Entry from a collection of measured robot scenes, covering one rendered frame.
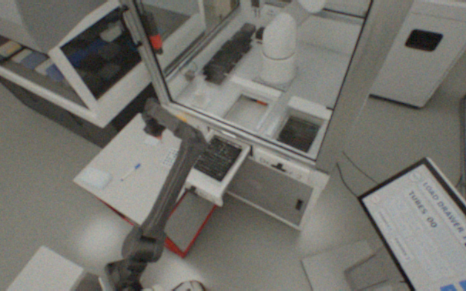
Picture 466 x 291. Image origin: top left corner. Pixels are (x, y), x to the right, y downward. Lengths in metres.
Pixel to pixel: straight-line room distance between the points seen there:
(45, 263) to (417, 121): 3.05
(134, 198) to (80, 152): 1.53
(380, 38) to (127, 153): 1.43
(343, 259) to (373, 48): 1.62
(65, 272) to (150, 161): 0.68
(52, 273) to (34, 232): 1.21
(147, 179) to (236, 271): 0.96
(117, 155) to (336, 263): 1.63
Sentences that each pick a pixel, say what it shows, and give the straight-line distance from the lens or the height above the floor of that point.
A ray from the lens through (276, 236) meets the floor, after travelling 2.16.
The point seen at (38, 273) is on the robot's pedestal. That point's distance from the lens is 1.68.
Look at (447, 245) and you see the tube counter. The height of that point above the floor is 1.11.
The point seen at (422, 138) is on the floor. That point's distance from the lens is 2.98.
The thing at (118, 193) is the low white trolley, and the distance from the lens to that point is 1.63.
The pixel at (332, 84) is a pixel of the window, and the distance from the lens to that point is 0.95.
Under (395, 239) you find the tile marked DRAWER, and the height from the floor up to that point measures 1.00.
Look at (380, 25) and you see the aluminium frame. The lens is 0.79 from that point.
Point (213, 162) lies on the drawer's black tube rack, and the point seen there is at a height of 0.88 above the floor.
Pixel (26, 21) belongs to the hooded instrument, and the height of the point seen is 1.51.
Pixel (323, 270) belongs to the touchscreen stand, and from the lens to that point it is 2.12.
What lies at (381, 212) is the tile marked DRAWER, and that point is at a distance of 1.25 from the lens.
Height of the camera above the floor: 2.08
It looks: 56 degrees down
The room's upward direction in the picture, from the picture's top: 7 degrees counter-clockwise
